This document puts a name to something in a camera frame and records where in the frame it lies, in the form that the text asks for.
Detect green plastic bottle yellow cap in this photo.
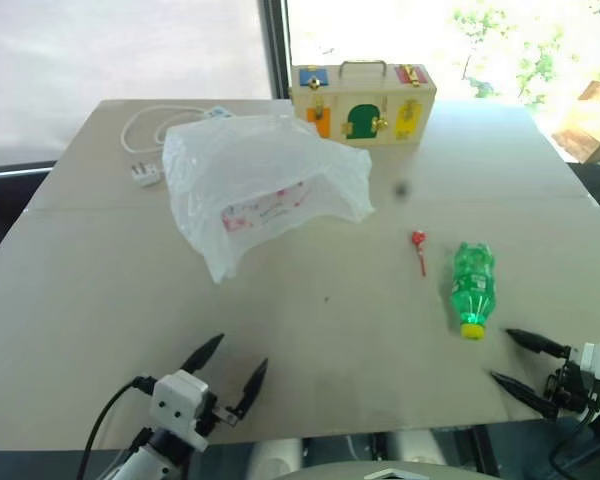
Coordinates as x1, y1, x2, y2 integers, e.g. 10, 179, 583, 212
448, 241, 497, 341

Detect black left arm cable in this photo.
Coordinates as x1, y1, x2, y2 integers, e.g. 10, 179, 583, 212
75, 375, 157, 480

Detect red lollipop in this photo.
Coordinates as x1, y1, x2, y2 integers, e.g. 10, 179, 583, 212
411, 229, 429, 278

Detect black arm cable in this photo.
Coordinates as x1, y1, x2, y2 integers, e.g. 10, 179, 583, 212
551, 407, 599, 480
75, 375, 157, 480

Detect wooden lock box coloured doors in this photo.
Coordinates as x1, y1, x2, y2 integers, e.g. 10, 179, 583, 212
289, 60, 439, 148

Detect brown cardboard box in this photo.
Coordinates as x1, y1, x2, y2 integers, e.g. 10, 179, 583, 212
550, 78, 600, 165

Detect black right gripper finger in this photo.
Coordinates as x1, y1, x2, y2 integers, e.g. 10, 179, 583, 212
489, 371, 562, 421
504, 327, 573, 359

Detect white power plug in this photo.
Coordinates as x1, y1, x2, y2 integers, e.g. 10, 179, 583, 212
128, 160, 163, 189

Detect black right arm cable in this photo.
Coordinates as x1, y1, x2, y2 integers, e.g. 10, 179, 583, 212
551, 407, 599, 480

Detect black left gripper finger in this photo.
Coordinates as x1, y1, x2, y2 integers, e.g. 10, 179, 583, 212
181, 333, 226, 373
228, 357, 270, 420

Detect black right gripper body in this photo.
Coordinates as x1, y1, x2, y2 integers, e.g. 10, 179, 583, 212
543, 359, 600, 416

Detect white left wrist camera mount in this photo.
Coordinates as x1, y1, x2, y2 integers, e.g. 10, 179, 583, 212
148, 369, 212, 453

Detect white power cable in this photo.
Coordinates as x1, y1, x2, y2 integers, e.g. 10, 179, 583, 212
120, 102, 237, 155

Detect dark window frame post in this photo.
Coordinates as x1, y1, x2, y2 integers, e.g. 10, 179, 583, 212
257, 0, 295, 101

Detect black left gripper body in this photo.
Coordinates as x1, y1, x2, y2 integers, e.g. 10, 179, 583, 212
197, 391, 241, 439

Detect white translucent plastic bag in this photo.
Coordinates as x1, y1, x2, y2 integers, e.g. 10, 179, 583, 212
160, 113, 376, 286

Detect silver robot torso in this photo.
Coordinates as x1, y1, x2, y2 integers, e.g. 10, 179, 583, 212
248, 427, 487, 480

